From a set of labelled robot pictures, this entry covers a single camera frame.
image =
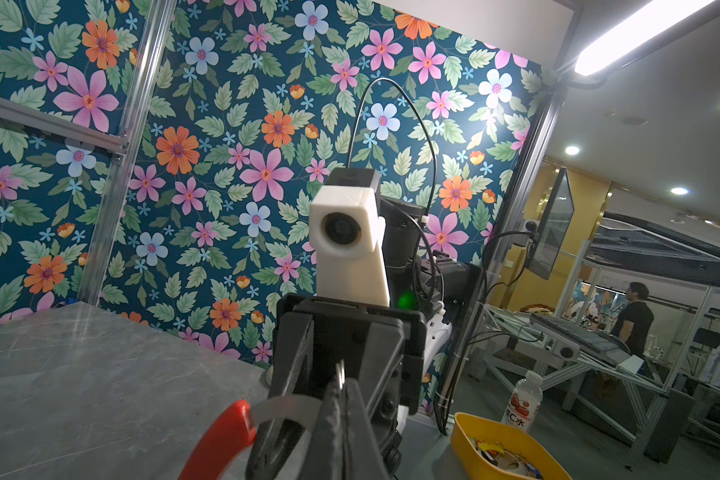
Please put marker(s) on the metal keyring disc red grip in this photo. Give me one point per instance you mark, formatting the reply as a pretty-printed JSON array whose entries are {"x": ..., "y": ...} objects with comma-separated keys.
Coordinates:
[{"x": 235, "y": 429}]

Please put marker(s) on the plastic drink bottle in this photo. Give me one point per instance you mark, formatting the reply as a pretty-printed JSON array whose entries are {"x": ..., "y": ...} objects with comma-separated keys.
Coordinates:
[{"x": 524, "y": 402}]

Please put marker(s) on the yellow plastic tray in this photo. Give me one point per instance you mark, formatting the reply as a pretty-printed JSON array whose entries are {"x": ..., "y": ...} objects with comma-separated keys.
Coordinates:
[{"x": 492, "y": 450}]

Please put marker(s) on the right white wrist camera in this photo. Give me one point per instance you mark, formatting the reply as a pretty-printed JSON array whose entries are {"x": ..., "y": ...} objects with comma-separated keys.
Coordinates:
[{"x": 347, "y": 232}]

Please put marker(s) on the person in black shirt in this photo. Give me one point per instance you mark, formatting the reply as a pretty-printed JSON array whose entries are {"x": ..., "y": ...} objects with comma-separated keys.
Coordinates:
[{"x": 634, "y": 322}]

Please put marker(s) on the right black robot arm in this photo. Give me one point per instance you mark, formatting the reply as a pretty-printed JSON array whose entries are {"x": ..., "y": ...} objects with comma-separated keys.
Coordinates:
[{"x": 423, "y": 280}]

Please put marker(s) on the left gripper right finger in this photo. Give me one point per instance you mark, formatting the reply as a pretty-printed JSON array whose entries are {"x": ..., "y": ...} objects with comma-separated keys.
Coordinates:
[{"x": 360, "y": 454}]

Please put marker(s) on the wall mounted monitor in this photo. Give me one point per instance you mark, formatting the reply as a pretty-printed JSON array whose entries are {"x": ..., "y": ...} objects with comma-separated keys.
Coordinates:
[{"x": 548, "y": 237}]

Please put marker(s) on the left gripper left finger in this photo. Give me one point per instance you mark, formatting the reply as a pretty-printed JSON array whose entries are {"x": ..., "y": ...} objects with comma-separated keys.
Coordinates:
[{"x": 324, "y": 458}]

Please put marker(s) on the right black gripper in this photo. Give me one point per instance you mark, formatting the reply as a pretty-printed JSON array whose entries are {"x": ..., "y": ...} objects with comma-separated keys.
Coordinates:
[{"x": 382, "y": 348}]

